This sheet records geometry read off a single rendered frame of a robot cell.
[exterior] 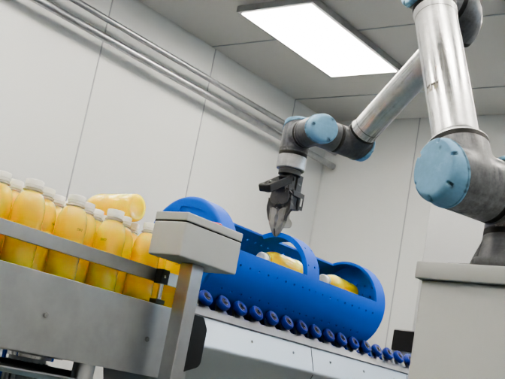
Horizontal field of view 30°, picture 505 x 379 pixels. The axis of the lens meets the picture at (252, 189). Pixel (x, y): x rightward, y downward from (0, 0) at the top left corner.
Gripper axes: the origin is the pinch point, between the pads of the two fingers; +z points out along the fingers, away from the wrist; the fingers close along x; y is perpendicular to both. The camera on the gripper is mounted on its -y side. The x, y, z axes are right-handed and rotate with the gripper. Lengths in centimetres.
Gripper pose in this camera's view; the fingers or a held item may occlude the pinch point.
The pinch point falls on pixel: (274, 231)
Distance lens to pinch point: 289.0
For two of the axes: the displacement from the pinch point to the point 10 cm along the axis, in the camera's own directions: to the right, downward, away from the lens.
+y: 6.0, 2.8, 7.5
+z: -1.8, 9.6, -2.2
